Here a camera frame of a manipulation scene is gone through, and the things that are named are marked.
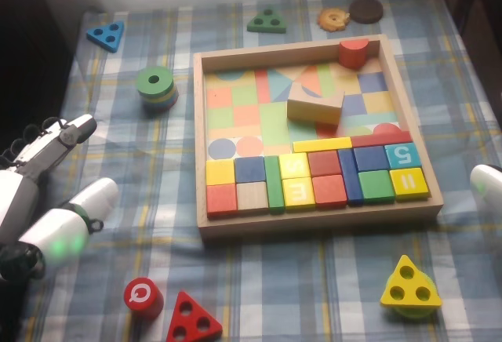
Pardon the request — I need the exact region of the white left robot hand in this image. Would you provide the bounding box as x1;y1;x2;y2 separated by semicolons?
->
0;114;118;280

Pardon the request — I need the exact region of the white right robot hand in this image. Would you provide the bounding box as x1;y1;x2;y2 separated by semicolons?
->
469;163;502;212

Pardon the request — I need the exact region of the natural wooden block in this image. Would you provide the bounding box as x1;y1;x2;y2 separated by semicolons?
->
286;82;346;126

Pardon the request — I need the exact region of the red half-cylinder block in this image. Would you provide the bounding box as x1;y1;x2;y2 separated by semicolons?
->
338;38;370;71

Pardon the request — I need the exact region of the yellow triangle with holes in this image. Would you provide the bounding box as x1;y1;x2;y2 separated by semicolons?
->
379;254;443;308

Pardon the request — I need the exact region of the light green gear disc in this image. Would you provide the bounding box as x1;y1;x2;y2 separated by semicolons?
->
391;275;438;318

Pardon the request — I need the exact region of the red cylinder with white mark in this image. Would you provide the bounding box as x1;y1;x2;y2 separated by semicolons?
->
124;277;165;319

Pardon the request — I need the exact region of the blue triangle with holes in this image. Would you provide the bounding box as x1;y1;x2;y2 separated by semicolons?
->
85;20;126;54

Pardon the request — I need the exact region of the square wooden tray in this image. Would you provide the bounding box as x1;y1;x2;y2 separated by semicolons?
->
192;34;444;246

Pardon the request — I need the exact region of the stack of coloured wooden rings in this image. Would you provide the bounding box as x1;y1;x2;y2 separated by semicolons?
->
136;66;180;115

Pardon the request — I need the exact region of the red triangle with holes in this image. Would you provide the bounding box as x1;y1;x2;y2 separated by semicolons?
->
166;290;224;342

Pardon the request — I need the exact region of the round dark chocolate cookie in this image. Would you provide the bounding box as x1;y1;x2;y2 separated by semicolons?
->
348;0;384;24

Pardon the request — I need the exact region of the tan flower-shaped cookie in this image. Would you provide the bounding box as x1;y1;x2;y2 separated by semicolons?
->
317;6;351;33

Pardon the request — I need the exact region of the green triangle with holes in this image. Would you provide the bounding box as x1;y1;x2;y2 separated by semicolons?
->
246;7;287;35

